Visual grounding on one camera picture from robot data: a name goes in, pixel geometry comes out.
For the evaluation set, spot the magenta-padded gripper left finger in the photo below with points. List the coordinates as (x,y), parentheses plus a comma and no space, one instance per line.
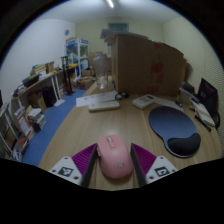
(66,170)

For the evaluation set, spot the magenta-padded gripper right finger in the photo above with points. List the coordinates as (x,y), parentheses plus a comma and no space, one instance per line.
(160,170)

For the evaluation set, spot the pink computer mouse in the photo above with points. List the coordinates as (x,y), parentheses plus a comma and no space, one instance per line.
(115,158)

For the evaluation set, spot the dark blue mouse pad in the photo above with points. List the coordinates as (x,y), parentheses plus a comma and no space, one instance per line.
(171,125)

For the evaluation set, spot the shelf unit with books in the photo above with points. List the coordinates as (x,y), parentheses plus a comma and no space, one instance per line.
(20,130)

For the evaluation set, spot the black marker pen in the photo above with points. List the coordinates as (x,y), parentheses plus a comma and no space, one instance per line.
(203,123)

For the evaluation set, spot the white paper sheet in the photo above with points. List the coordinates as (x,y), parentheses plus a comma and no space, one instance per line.
(95,98)
(168,102)

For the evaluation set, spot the white remote control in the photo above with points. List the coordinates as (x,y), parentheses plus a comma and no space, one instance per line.
(143,101)

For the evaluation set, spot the clear plastic container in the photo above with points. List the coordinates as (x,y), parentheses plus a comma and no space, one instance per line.
(185,96)

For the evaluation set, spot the black glasses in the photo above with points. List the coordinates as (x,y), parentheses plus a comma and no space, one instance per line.
(121,95)

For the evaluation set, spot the black bag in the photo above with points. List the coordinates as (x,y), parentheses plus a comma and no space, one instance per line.
(208,93)

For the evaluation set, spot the large brown cardboard box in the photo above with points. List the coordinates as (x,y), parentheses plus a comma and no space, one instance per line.
(143,66)

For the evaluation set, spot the clear plastic bottle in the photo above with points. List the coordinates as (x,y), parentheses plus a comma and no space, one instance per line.
(101,71)

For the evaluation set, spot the blue white display cabinet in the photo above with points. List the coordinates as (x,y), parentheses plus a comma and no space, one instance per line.
(77,55)

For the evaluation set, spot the ceiling light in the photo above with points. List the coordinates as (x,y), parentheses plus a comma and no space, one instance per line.
(110,3)

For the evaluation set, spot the round wall clock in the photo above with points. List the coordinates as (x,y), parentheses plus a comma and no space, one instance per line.
(66,32)

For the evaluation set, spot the framed wall picture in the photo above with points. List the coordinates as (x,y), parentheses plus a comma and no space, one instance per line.
(118,27)

